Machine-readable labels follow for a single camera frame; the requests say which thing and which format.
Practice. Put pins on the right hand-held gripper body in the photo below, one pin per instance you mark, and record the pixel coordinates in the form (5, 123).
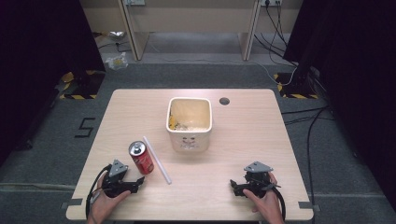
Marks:
(258, 180)

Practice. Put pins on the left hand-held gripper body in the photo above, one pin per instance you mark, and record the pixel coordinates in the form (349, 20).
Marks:
(113, 183)

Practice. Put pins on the red drink can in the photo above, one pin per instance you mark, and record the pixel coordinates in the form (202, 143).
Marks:
(141, 157)

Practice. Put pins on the white straw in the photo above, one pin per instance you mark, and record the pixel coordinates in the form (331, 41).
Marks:
(157, 160)

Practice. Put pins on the white square bin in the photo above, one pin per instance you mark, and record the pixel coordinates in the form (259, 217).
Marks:
(190, 137)

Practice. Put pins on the person's left hand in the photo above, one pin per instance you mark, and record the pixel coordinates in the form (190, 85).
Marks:
(104, 205)

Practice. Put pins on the person's right hand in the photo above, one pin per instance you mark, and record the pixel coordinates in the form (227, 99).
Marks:
(267, 205)

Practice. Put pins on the grey tape strip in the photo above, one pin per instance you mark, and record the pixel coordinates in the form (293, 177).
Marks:
(72, 203)
(308, 205)

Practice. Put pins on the paper scraps in bin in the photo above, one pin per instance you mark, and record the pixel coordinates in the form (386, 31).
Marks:
(182, 126)

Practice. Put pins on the hazard-striped stand base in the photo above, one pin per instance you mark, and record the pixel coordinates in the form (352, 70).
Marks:
(79, 85)
(295, 87)

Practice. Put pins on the crumpled clear plastic bag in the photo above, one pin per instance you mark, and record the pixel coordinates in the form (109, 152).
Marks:
(117, 61)

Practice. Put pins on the black curtain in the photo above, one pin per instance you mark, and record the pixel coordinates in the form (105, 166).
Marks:
(351, 77)
(37, 62)

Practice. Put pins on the crumpled foil wrapper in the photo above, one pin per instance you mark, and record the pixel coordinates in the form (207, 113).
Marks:
(115, 34)

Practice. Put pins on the beige wooden desk frame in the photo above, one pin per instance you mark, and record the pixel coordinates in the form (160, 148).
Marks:
(137, 37)

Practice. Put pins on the white wall socket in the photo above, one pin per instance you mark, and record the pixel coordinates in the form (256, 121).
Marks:
(271, 2)

